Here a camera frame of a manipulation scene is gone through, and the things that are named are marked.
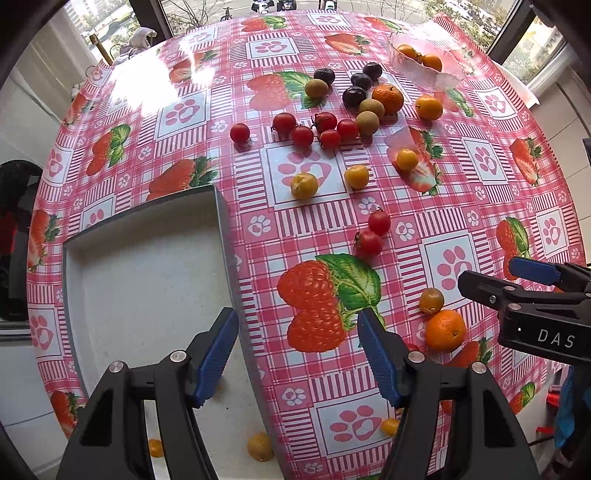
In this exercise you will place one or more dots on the dark purple plum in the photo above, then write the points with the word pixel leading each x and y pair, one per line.
pixel 372 70
pixel 361 81
pixel 324 76
pixel 354 97

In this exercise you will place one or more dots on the brownish orange small fruit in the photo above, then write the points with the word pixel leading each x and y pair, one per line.
pixel 431 300

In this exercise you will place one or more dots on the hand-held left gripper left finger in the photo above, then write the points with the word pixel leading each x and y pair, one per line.
pixel 214 360

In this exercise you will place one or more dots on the red cherry tomato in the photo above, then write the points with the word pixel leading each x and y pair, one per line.
pixel 347 129
pixel 330 138
pixel 284 123
pixel 368 243
pixel 325 121
pixel 239 133
pixel 302 136
pixel 379 221

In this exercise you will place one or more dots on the strawberry print pink tablecloth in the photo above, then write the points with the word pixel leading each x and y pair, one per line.
pixel 286 221

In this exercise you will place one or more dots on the mandarin orange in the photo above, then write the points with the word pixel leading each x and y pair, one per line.
pixel 445 330
pixel 388 99

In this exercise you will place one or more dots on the white cloth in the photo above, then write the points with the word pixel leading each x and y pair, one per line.
pixel 138 39

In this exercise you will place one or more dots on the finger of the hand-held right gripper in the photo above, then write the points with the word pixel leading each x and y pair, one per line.
pixel 485 288
pixel 531 270

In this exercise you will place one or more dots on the white square tray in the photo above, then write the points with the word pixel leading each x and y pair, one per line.
pixel 147 286

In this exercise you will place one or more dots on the blue cloth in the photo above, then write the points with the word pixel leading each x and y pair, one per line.
pixel 571 406

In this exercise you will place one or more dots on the clear glass bowl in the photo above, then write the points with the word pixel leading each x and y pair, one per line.
pixel 418 32

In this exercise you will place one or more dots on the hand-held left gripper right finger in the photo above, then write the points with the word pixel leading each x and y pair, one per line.
pixel 379 362

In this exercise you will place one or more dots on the dark object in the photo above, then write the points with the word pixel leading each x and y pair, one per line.
pixel 18 230

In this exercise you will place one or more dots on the yellow cherry tomato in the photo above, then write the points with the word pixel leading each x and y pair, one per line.
pixel 407 159
pixel 356 177
pixel 304 186
pixel 156 448
pixel 260 446
pixel 391 427

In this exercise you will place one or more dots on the wooden stick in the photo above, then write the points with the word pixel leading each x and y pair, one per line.
pixel 101 48

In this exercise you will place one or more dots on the brown longan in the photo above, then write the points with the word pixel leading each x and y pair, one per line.
pixel 371 107
pixel 367 123
pixel 316 88

